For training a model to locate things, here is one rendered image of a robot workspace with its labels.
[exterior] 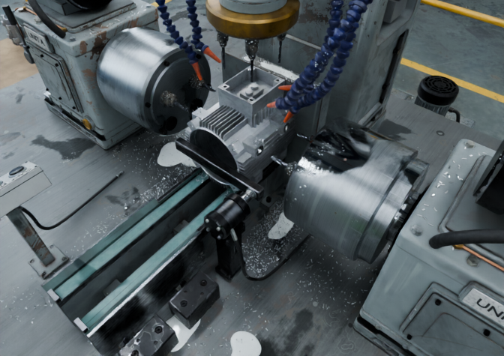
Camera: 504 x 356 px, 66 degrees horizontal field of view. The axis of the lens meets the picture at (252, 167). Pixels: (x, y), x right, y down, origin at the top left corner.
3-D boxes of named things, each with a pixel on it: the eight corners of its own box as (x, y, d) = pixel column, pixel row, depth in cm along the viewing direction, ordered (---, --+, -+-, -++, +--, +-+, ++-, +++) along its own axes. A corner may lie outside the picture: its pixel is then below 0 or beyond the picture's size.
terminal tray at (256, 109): (250, 88, 99) (250, 64, 93) (283, 105, 94) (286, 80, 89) (217, 112, 92) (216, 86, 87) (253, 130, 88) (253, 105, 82)
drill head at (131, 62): (144, 70, 132) (127, -3, 114) (224, 114, 116) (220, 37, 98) (80, 106, 119) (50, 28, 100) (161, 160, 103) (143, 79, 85)
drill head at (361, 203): (307, 159, 104) (321, 79, 86) (463, 243, 86) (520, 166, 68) (248, 218, 90) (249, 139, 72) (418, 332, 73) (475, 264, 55)
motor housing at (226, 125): (238, 127, 111) (237, 70, 98) (292, 157, 103) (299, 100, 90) (188, 166, 101) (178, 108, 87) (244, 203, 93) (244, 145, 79)
